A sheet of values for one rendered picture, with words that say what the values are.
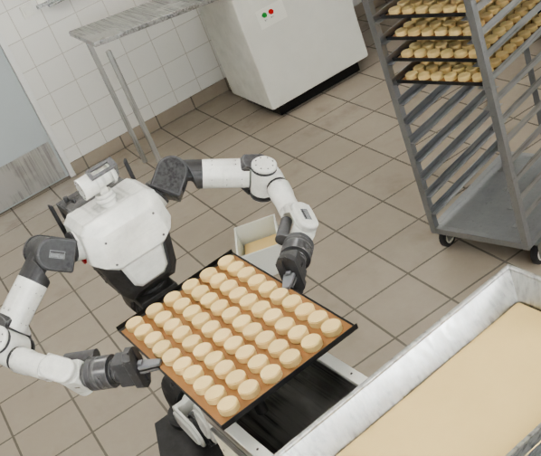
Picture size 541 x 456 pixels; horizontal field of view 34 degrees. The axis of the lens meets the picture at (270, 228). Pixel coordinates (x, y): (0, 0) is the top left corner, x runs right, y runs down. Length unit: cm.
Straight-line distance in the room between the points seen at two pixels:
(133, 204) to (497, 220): 181
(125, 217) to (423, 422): 134
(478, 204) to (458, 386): 255
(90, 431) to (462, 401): 263
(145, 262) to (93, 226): 20
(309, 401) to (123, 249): 73
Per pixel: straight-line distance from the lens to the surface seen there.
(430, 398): 146
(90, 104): 623
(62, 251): 253
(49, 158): 627
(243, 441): 208
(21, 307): 253
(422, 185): 377
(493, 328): 155
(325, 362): 218
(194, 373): 213
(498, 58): 346
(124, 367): 226
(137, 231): 254
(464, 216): 391
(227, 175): 263
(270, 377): 201
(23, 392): 436
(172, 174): 261
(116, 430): 381
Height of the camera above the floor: 227
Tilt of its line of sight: 29 degrees down
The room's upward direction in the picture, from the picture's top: 22 degrees counter-clockwise
